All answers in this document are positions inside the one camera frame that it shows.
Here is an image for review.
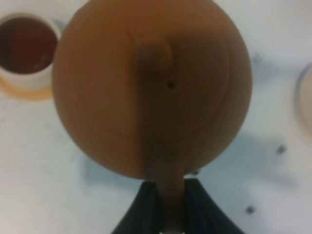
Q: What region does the beige round teapot coaster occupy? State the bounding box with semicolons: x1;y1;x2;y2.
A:
293;63;312;148

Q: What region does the brown clay teapot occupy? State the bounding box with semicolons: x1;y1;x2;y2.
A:
52;0;252;234

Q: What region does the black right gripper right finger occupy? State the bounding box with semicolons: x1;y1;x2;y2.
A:
185;178;244;234

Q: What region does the white teacup near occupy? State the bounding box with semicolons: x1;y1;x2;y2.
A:
0;11;61;90

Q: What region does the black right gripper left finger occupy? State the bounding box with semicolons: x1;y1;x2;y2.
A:
112;181;168;234

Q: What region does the orange coaster near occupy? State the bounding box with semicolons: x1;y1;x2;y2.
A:
0;77;53;101

